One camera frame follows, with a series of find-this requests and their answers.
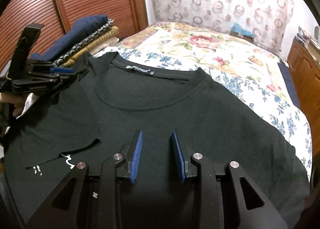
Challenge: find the black printed t-shirt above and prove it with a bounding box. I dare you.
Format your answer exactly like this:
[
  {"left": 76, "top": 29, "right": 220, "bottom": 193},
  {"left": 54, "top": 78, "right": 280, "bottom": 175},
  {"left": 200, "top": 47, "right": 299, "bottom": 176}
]
[{"left": 1, "top": 53, "right": 309, "bottom": 228}]

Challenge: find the person's left hand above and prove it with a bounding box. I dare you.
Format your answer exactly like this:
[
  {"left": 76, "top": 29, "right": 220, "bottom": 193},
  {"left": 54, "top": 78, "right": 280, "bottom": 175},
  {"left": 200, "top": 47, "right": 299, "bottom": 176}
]
[{"left": 1, "top": 93, "right": 29, "bottom": 117}]

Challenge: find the navy blue folded garment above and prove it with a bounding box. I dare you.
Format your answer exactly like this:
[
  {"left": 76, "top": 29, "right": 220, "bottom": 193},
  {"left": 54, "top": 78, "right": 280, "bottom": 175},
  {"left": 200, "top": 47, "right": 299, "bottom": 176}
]
[{"left": 29, "top": 14, "right": 109, "bottom": 62}]

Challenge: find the brown louvered wardrobe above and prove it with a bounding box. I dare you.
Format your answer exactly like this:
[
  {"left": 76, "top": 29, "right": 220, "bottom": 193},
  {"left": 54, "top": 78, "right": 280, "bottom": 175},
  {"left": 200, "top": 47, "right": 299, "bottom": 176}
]
[{"left": 1, "top": 0, "right": 148, "bottom": 67}]

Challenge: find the mustard folded garment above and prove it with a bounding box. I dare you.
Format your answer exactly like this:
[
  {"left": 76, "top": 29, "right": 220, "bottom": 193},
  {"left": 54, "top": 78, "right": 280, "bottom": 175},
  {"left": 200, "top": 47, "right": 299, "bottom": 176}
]
[{"left": 61, "top": 26, "right": 121, "bottom": 68}]

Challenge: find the blue floral white quilt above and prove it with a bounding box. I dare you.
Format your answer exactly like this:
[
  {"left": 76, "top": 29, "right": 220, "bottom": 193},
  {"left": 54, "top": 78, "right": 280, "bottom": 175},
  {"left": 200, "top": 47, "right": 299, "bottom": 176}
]
[{"left": 93, "top": 47, "right": 312, "bottom": 179}]

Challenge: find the floral bed cover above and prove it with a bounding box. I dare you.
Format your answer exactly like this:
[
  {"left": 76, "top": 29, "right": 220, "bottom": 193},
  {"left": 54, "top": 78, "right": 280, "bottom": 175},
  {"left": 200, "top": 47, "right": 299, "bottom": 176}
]
[{"left": 118, "top": 22, "right": 300, "bottom": 107}]

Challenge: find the cardboard box with blue cloth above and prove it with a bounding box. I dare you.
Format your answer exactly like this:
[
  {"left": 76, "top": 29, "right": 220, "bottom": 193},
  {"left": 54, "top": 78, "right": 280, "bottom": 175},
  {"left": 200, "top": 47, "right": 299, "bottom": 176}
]
[{"left": 229, "top": 22, "right": 254, "bottom": 43}]

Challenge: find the wooden sideboard cabinet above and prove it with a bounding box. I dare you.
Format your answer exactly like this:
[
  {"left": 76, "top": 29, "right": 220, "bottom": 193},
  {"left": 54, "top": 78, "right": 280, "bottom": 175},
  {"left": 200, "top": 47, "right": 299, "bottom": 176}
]
[{"left": 287, "top": 39, "right": 319, "bottom": 155}]

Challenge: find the circle patterned sheer curtain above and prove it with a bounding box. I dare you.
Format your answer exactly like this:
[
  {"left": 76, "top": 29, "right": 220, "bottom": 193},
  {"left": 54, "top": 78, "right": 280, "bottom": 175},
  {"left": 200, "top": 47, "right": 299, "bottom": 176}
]
[{"left": 151, "top": 0, "right": 295, "bottom": 56}]

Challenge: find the small white desk fan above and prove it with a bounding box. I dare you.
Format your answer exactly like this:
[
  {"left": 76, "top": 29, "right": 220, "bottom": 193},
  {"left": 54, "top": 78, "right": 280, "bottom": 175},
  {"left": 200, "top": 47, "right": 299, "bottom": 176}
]
[{"left": 314, "top": 26, "right": 320, "bottom": 40}]

